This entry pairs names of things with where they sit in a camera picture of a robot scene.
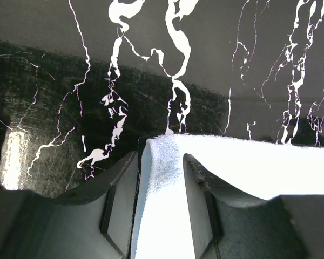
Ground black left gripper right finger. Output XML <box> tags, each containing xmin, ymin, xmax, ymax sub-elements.
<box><xmin>183</xmin><ymin>154</ymin><xmax>324</xmax><ymax>258</ymax></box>

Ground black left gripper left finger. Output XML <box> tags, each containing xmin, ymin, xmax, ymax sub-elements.
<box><xmin>0</xmin><ymin>152</ymin><xmax>138</xmax><ymax>258</ymax></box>

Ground light blue terry towel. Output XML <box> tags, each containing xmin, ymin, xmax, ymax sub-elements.
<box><xmin>131</xmin><ymin>134</ymin><xmax>324</xmax><ymax>258</ymax></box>

